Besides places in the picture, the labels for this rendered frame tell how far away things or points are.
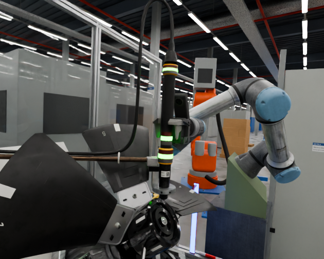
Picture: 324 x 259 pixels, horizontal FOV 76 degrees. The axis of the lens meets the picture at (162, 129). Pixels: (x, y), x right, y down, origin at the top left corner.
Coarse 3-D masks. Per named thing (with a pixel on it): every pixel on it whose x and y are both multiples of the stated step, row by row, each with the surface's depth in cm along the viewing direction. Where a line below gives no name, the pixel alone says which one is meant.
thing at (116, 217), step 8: (120, 208) 47; (128, 208) 48; (112, 216) 46; (120, 216) 48; (128, 216) 49; (112, 224) 47; (120, 224) 48; (128, 224) 49; (104, 232) 46; (112, 232) 47; (120, 232) 48; (104, 240) 46; (112, 240) 47; (120, 240) 48
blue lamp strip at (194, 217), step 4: (196, 188) 92; (192, 216) 94; (192, 220) 94; (192, 224) 94; (192, 228) 94; (192, 232) 94; (192, 236) 94; (192, 240) 94; (192, 244) 94; (192, 248) 94; (192, 252) 94
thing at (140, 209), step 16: (144, 208) 50; (160, 208) 52; (144, 224) 47; (160, 224) 50; (176, 224) 53; (128, 240) 50; (144, 240) 46; (160, 240) 45; (176, 240) 49; (128, 256) 49
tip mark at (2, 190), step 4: (0, 184) 33; (0, 188) 33; (4, 188) 33; (8, 188) 34; (12, 188) 34; (0, 192) 33; (4, 192) 33; (8, 192) 34; (12, 192) 34; (4, 196) 33; (8, 196) 34
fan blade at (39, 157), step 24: (24, 144) 37; (48, 144) 39; (24, 168) 36; (48, 168) 38; (72, 168) 41; (24, 192) 35; (48, 192) 38; (72, 192) 40; (96, 192) 43; (0, 216) 33; (24, 216) 35; (48, 216) 37; (72, 216) 40; (96, 216) 43; (0, 240) 33; (24, 240) 35; (48, 240) 38; (72, 240) 41; (96, 240) 44
